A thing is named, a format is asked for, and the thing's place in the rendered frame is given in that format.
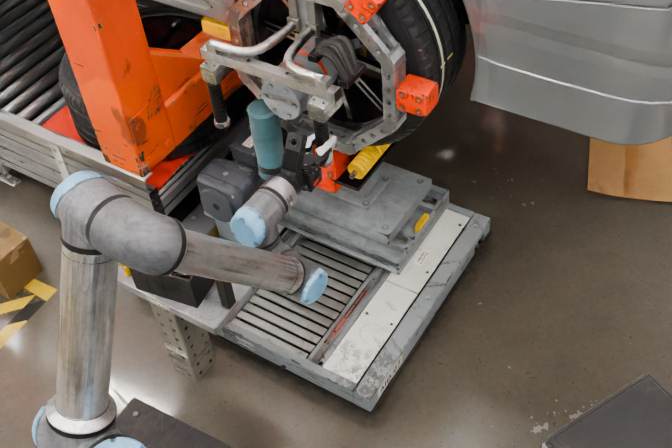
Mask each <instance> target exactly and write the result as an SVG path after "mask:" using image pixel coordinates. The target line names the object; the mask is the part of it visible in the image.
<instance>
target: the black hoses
mask: <svg viewBox="0 0 672 448"><path fill-rule="evenodd" d="M319 37H322V38H326V39H325V40H323V41H321V42H320V43H319V44H318V45H317V46H316V47H315V48H314V49H313V50H312V51H311V52H310V53H309V54H308V61H311V62H314V63H318V62H319V61H320V60H321V59H322V58H323V57H326V58H327V59H328V60H330V62H331V63H332V64H333V65H334V67H335V68H336V70H337V72H338V73H339V75H340V77H341V78H340V79H339V80H338V82H339V86H340V87H343V88H346V89H349V88H350V87H351V86H352V85H353V84H354V82H355V81H356V80H357V79H358V78H359V77H360V76H361V75H362V74H363V73H364V72H365V71H366V64H365V63H362V62H359V61H358V60H357V57H356V53H355V50H354V48H353V45H352V43H351V41H350V40H349V39H348V38H347V37H346V36H343V35H335V36H333V33H330V32H327V31H324V30H320V35H319ZM332 49H333V50H334V51H335V52H336V53H335V52H334V51H333V50H332Z"/></svg>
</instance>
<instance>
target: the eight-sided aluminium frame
mask: <svg viewBox="0 0 672 448"><path fill-rule="evenodd" d="M260 1H261V0H238V1H237V2H236V3H235V4H234V5H232V6H231V7H230V8H229V10H228V11H227V12H226V15H227V22H228V26H229V31H230V36H231V41H232V45H236V46H241V47H250V46H254V45H256V41H255V35H254V29H253V23H252V17H251V9H253V8H254V7H255V6H256V5H257V4H258V3H259V2H260ZM312 1H315V3H319V4H322V5H326V6H329V7H332V8H333V9H334V10H335V11H336V12H337V13H338V14H339V16H340V17H341V18H342V19H343V20H344V21H345V23H346V24H347V25H348V26H349V27H350V29H351V30H352V31H353V32H354V33H355V35H356V36H357V37H358V38H359V39H360V41H361V42H362V43H363V44H364V45H365V47H366V48H367V49H368V50H369V51H370V53H371V54H372V55H373V56H374V57H375V59H376V60H377V61H378V62H379V63H380V65H381V75H382V98H383V116H382V117H380V118H378V119H377V120H375V121H373V122H371V123H370V124H368V125H366V126H364V127H363V128H361V129H359V130H357V131H352V130H349V129H346V128H343V127H340V126H337V125H334V124H332V123H329V122H328V132H329V138H330V136H334V135H335V136H336V144H335V147H334V150H337V151H340V152H341V153H342V154H348V155H352V154H356V153H357V152H358V151H360V150H361V149H363V148H365V147H367V146H369V145H371V144H373V143H374V142H376V141H378V140H380V139H382V138H384V137H386V136H387V135H391V134H392V133H393V132H395V131H396V130H397V129H398V128H399V127H400V126H401V124H402V123H403V122H404V121H405V120H406V118H407V112H406V111H403V110H400V109H397V108H396V88H397V86H398V85H399V84H400V83H401V82H402V81H403V80H404V78H405V77H406V61H407V59H406V57H405V51H404V49H403V48H402V47H401V45H400V43H399V42H397V41H396V40H395V39H394V37H393V36H392V35H391V34H390V32H389V31H388V30H387V29H386V28H385V26H384V25H383V24H382V23H381V22H380V20H379V19H378V18H377V17H376V16H375V14H374V15H373V16H372V18H371V19H370V20H369V21H368V22H367V23H366V24H364V25H363V24H362V23H361V22H359V21H358V20H357V19H356V18H355V17H354V16H353V15H352V14H351V13H350V12H349V11H348V10H347V9H346V8H345V4H346V2H347V1H348V0H312ZM236 71H237V73H238V77H239V78H240V79H241V80H242V82H243V84H244V85H246V86H247V87H248V88H249V89H250V90H251V92H252V93H253V94H254V95H255V96H256V97H257V98H258V99H263V97H262V94H261V87H262V84H263V83H264V82H265V81H266V79H263V78H260V77H257V76H254V75H251V74H248V73H245V72H242V71H239V70H236ZM279 118H280V123H281V127H282V128H284V129H285V130H286V131H287V132H288V133H290V132H294V131H295V132H298V133H301V134H304V135H306V136H307V137H308V136H310V135H312V134H315V133H314V124H313V119H311V118H309V115H306V114H303V113H301V114H300V115H299V116H298V117H297V118H295V119H292V120H289V119H284V118H281V117H279Z"/></svg>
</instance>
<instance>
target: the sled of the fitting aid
mask: <svg viewBox="0 0 672 448"><path fill-rule="evenodd" d="M448 206H449V190H447V189H444V188H442V187H439V186H436V185H433V184H432V188H431V190H430V191H429V192H428V194H427V195H426V196H425V198H424V199H423V200H422V202H421V203H420V204H419V206H418V207H417V208H416V210H415V211H414V212H413V214H412V215H411V216H410V218H409V219H408V220H407V222H406V223H405V224H404V226H403V227H402V228H401V230H400V231H399V232H398V234H397V235H396V236H395V238H394V239H393V240H392V242H391V243H390V244H389V245H387V244H385V243H383V242H380V241H378V240H375V239H373V238H370V237H368V236H365V235H363V234H360V233H358V232H355V231H353V230H351V229H348V228H346V227H343V226H341V225H338V224H336V223H333V222H331V221H328V220H326V219H324V218H321V217H319V216H316V215H314V214H311V213H309V212H306V211H304V210H301V209H299V208H297V207H294V206H292V207H291V208H290V210H289V211H288V212H287V213H286V214H285V216H284V217H283V218H282V219H281V220H280V221H279V222H278V224H279V225H282V226H284V227H286V228H289V229H291V230H293V231H296V232H298V233H301V234H303V235H305V236H308V237H310V238H312V239H315V240H317V241H320V242H322V243H324V244H327V245H329V246H331V247H334V248H336V249H339V250H341V251H343V252H346V253H348V254H350V255H353V256H355V257H358V258H360V259H362V260H365V261H367V262H369V263H372V264H374V265H377V266H379V267H381V268H384V269H386V270H388V271H391V272H393V273H395V274H398V275H399V274H400V273H401V272H402V270H403V269H404V267H405V266H406V265H407V263H408V262H409V260H410V259H411V258H412V256H413V255H414V253H415V252H416V251H417V249H418V248H419V246H420V245H421V244H422V242H423V241H424V239H425V238H426V237H427V235H428V234H429V232H430V231H431V230H432V228H433V227H434V225H435V224H436V223H437V221H438V220H439V218H440V217H441V216H442V214H443V213H444V212H445V210H446V209H447V207H448Z"/></svg>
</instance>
